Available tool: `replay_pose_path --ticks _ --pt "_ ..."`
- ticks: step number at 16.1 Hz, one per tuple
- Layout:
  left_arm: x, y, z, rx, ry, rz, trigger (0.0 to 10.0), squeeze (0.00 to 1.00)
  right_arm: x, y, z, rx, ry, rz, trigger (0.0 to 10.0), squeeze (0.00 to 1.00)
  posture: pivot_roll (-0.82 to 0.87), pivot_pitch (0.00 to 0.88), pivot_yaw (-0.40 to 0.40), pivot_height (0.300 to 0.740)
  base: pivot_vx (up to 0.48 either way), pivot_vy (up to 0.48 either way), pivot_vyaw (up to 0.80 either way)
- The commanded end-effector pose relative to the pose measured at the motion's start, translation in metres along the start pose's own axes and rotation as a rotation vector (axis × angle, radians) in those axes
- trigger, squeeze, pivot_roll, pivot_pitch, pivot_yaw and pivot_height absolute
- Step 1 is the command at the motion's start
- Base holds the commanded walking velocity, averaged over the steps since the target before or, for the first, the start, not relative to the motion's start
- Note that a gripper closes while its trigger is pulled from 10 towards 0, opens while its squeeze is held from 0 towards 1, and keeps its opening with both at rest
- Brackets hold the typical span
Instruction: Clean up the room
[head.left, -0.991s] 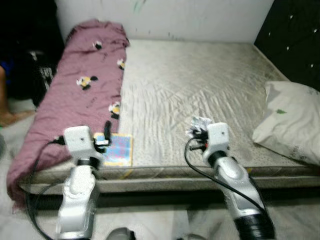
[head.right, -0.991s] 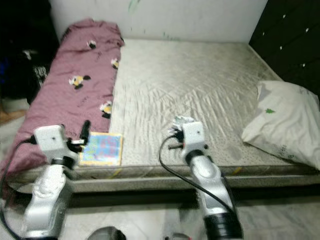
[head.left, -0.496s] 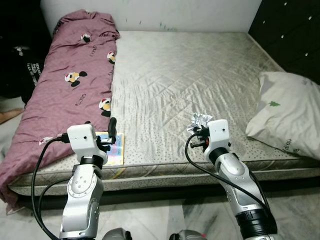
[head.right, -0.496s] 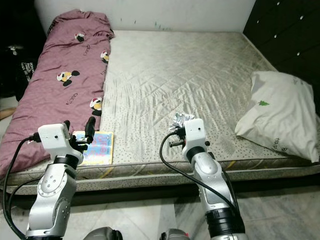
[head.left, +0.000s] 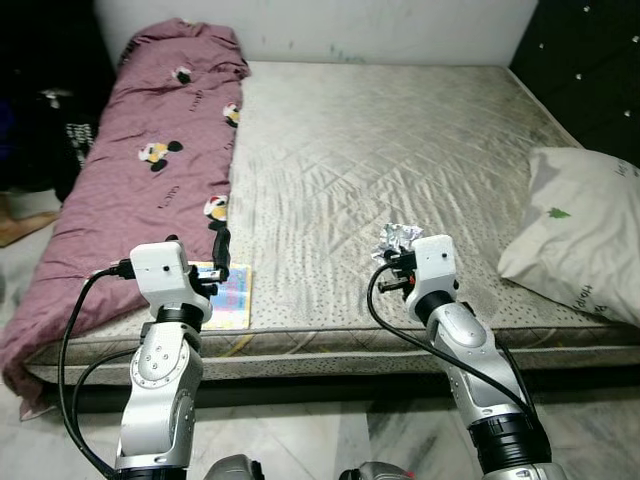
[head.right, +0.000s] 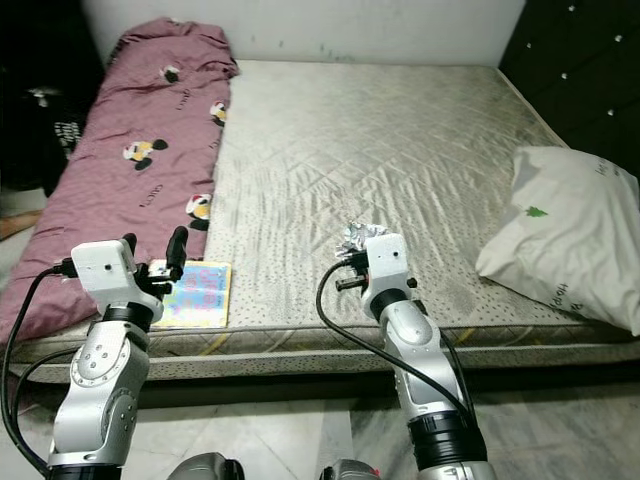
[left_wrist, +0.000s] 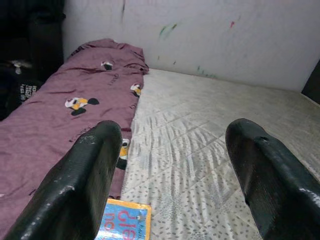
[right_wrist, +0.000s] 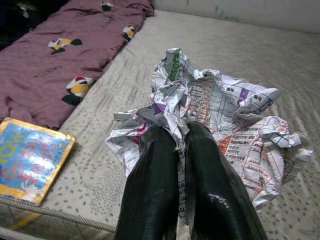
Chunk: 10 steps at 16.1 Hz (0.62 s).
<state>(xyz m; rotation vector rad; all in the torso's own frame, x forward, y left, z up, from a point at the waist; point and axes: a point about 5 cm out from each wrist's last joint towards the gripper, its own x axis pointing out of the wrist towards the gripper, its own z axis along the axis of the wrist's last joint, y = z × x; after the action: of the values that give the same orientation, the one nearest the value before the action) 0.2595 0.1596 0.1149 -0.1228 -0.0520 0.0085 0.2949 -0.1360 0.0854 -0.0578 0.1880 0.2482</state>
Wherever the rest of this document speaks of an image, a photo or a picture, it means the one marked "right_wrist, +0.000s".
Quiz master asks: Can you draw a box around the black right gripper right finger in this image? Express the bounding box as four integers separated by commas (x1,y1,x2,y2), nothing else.
184,121,270,240

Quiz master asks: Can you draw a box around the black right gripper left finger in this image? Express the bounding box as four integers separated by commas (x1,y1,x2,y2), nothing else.
114,124,180,240

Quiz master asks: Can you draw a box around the printed paper sheet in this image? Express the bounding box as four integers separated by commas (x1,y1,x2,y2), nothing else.
104,46,314,226

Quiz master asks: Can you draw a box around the blue book with yellow border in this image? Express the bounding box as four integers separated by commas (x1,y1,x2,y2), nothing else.
0,117,76,207

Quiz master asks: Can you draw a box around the grey quilted mattress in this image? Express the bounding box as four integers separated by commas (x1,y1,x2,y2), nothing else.
0,9,320,240

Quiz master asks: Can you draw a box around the purple blanket with cartoon print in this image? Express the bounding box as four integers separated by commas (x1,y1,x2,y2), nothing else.
0,0,155,130

